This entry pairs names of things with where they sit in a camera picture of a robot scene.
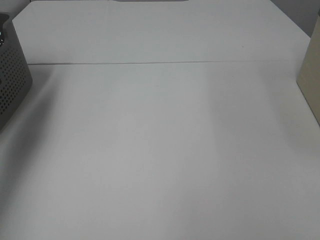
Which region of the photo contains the beige box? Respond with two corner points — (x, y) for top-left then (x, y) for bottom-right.
(296, 13), (320, 124)

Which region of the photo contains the grey perforated plastic basket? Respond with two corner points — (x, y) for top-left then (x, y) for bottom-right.
(0, 12), (33, 129)

